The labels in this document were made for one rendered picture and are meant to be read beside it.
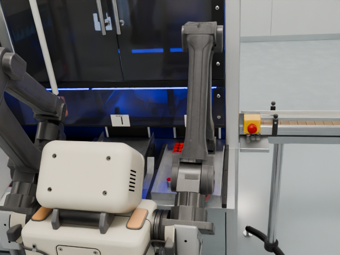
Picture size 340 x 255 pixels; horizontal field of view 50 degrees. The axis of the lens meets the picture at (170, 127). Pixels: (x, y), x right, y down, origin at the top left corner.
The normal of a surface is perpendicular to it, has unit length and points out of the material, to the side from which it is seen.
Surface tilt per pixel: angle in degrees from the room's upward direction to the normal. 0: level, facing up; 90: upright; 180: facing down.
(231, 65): 90
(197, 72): 59
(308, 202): 0
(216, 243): 90
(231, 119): 90
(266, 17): 90
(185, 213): 37
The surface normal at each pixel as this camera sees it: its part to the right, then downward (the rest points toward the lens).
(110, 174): -0.19, -0.22
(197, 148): -0.16, -0.02
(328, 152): -0.07, -0.87
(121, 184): 0.44, -0.16
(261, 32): -0.16, 0.49
